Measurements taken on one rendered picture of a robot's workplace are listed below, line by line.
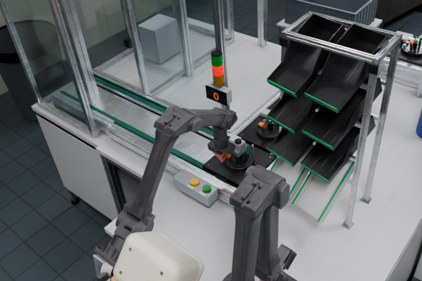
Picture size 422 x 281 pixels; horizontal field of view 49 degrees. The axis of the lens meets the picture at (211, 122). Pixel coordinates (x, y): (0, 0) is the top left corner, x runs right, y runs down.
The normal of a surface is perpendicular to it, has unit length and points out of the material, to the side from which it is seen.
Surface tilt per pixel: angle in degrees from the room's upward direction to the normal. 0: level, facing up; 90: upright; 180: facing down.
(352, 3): 90
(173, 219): 0
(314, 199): 45
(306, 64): 25
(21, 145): 0
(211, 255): 0
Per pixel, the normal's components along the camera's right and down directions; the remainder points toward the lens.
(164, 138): -0.41, 0.15
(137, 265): -0.53, -0.15
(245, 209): -0.65, 0.38
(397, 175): -0.07, -0.78
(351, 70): -0.39, -0.51
